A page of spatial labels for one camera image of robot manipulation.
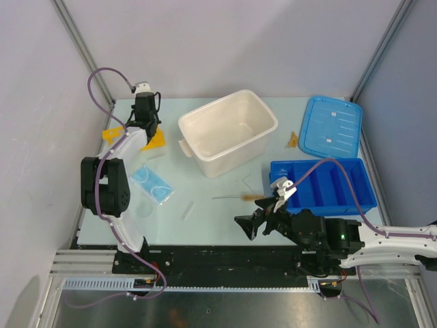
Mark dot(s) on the blue face mask in bag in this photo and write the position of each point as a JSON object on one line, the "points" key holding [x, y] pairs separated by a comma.
{"points": [[155, 188]]}

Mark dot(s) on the yellow test tube rack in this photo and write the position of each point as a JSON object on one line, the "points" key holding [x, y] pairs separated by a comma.
{"points": [[110, 135]]}

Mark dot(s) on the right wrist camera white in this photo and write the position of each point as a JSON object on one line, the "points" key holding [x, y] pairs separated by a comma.
{"points": [[283, 190]]}

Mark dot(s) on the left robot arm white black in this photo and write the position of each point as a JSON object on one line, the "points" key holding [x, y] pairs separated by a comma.
{"points": [[105, 189]]}

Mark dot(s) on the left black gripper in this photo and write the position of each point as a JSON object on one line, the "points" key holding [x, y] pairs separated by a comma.
{"points": [[158, 121]]}

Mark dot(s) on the small tan rubber piece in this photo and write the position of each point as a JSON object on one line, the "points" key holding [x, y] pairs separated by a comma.
{"points": [[293, 142]]}

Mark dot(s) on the clear glass test tube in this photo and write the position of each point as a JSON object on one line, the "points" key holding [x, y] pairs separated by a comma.
{"points": [[187, 211]]}

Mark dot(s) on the blue compartment tray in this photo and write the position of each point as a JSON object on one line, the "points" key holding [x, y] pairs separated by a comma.
{"points": [[326, 192]]}

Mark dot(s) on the white plastic tub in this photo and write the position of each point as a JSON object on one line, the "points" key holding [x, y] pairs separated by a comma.
{"points": [[228, 132]]}

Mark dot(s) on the brown bottle brush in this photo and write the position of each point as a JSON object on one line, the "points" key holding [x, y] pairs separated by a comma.
{"points": [[244, 197]]}

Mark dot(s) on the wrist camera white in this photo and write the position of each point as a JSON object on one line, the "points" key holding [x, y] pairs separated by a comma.
{"points": [[141, 88], [283, 190]]}

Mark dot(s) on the clear glass slide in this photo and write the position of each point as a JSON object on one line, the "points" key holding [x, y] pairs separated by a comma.
{"points": [[156, 154]]}

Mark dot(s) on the clear watch glass dish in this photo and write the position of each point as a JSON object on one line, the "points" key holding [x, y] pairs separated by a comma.
{"points": [[144, 209]]}

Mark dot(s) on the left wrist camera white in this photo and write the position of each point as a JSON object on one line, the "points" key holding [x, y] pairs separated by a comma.
{"points": [[141, 88]]}

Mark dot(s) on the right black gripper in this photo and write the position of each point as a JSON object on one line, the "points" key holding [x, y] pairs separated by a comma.
{"points": [[250, 223]]}

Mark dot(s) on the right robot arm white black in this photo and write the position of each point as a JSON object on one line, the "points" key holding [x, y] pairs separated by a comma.
{"points": [[343, 243]]}

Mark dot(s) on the blue plastic lid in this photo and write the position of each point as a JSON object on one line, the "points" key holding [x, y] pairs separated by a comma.
{"points": [[331, 128]]}

